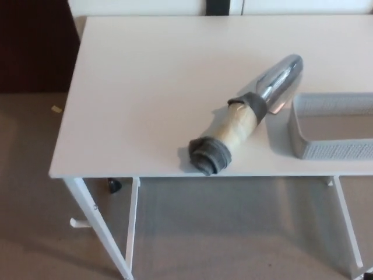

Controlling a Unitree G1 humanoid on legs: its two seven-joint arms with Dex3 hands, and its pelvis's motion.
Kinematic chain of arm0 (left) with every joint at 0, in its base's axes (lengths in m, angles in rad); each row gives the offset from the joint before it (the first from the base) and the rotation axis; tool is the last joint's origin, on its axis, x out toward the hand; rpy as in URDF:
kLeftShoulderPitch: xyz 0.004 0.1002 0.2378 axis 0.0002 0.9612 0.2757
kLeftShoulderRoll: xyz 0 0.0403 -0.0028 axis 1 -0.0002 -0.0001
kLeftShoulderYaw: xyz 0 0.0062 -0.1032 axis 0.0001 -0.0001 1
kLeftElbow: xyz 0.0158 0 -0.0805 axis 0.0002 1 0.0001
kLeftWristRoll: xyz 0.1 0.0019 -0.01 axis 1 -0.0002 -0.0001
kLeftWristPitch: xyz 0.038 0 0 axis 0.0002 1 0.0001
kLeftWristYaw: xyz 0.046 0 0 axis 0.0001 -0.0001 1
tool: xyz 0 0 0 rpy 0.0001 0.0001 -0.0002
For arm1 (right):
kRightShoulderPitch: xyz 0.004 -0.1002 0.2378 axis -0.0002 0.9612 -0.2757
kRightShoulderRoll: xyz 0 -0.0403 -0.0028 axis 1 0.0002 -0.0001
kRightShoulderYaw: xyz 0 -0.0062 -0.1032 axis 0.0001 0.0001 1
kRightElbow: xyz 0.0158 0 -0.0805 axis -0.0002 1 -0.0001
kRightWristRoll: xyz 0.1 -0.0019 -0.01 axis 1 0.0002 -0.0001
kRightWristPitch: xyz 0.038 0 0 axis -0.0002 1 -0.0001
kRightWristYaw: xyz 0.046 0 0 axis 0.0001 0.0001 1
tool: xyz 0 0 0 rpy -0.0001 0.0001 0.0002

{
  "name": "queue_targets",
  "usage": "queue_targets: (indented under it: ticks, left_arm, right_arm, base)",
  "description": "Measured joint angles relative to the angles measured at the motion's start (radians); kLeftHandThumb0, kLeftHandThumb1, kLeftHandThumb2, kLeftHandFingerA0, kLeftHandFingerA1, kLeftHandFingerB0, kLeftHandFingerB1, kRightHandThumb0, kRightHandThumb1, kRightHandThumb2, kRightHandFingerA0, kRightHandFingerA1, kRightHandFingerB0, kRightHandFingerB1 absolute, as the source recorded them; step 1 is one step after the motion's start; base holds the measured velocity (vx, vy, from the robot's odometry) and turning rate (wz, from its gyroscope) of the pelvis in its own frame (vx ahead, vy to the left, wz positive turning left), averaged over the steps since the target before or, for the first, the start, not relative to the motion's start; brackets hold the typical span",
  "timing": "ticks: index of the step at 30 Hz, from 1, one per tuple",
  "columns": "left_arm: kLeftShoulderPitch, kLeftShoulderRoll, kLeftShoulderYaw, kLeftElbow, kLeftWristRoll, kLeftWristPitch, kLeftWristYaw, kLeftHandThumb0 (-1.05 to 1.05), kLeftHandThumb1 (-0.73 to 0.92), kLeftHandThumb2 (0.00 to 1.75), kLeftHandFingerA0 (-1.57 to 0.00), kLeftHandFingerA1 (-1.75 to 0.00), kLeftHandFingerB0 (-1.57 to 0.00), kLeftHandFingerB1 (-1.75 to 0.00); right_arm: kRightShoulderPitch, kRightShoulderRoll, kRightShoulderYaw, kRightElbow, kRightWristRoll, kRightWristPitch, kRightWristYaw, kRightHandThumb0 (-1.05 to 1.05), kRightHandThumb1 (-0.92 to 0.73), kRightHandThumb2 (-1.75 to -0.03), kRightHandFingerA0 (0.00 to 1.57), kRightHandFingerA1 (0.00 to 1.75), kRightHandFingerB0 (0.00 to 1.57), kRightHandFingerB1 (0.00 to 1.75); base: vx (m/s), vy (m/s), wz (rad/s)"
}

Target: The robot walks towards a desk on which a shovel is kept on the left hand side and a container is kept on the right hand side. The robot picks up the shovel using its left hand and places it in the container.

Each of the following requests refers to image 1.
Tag silver shovel with taped handle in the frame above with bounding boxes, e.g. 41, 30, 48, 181
188, 54, 304, 177

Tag white desk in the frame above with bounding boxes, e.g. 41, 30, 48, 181
48, 15, 373, 280

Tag white desk side hook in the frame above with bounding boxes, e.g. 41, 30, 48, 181
69, 218, 89, 229

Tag grey mesh container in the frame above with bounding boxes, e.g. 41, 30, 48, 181
288, 92, 373, 161

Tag small black floor object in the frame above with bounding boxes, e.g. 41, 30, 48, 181
108, 178, 122, 195

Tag black chair back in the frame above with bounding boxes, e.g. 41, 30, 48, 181
205, 0, 233, 16

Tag white cabinet fronts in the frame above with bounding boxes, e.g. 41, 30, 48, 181
66, 0, 373, 17

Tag dark brown cabinet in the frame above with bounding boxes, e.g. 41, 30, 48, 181
0, 0, 82, 94

